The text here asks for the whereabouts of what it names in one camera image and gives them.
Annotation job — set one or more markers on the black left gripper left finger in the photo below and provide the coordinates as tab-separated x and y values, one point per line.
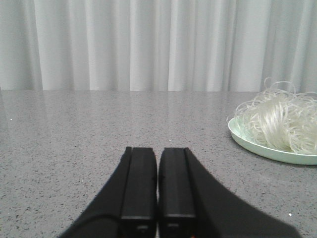
126	205

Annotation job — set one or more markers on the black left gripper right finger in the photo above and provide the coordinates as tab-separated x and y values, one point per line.
193	204

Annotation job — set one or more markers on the white vermicelli noodle bundle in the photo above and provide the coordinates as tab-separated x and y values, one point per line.
280	118

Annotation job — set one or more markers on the light green round plate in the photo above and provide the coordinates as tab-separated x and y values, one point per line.
239	137

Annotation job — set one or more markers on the white pleated curtain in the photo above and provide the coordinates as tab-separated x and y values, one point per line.
161	45

